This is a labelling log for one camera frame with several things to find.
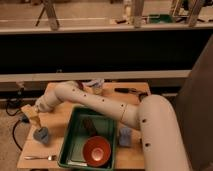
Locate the silver fork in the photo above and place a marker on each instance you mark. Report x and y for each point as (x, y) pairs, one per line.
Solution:
(50, 157)

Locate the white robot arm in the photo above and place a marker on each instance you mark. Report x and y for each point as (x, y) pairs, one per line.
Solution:
(154, 117)

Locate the green plastic tray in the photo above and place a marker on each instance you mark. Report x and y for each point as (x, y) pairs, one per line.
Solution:
(76, 135)

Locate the orange bowl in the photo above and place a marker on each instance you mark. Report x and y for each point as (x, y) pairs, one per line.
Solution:
(96, 151)

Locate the small jar with lid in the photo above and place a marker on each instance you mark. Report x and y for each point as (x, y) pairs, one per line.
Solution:
(97, 86)

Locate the clear blue plastic cup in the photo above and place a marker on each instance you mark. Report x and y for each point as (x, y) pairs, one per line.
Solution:
(41, 135)

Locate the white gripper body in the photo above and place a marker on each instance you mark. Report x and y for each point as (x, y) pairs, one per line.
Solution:
(42, 106)

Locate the blue sponge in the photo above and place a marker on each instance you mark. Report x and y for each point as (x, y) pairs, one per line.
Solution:
(125, 137)

